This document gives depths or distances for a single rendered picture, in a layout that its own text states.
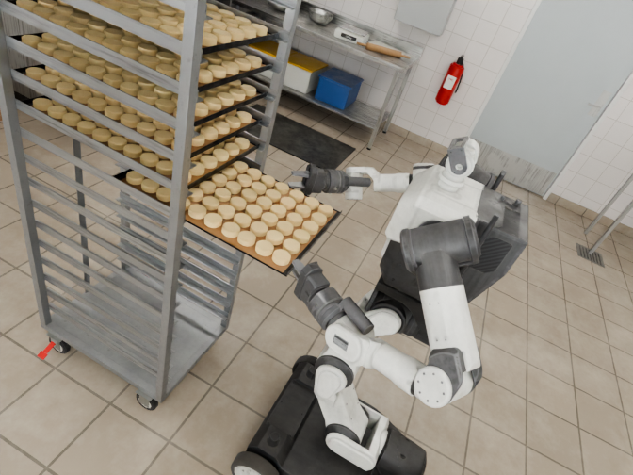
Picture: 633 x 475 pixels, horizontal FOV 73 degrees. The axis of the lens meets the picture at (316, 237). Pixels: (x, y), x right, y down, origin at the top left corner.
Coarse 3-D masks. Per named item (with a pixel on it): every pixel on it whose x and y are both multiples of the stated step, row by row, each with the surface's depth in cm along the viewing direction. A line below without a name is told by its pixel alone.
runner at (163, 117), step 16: (16, 48) 114; (32, 48) 111; (48, 64) 112; (64, 64) 109; (80, 80) 110; (96, 80) 107; (112, 96) 108; (128, 96) 106; (144, 112) 106; (160, 112) 104
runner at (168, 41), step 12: (60, 0) 100; (72, 0) 99; (84, 0) 97; (96, 12) 98; (108, 12) 96; (120, 24) 96; (132, 24) 95; (144, 24) 94; (144, 36) 95; (156, 36) 94; (168, 36) 93; (168, 48) 94; (180, 48) 93; (204, 60) 94
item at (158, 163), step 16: (48, 112) 125; (64, 112) 127; (80, 128) 123; (96, 128) 128; (112, 144) 121; (128, 144) 122; (224, 144) 140; (240, 144) 141; (144, 160) 119; (160, 160) 124; (192, 160) 128; (208, 160) 127; (224, 160) 133; (192, 176) 122
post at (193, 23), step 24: (192, 0) 83; (192, 24) 86; (192, 48) 88; (192, 72) 92; (192, 96) 96; (192, 120) 100; (168, 240) 121; (168, 264) 126; (168, 288) 132; (168, 312) 139; (168, 336) 147; (168, 360) 157
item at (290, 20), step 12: (300, 0) 121; (288, 12) 122; (288, 24) 123; (288, 48) 128; (276, 84) 134; (276, 96) 136; (276, 108) 140; (264, 132) 144; (264, 156) 150; (240, 252) 176; (240, 264) 181; (228, 312) 199; (228, 324) 207
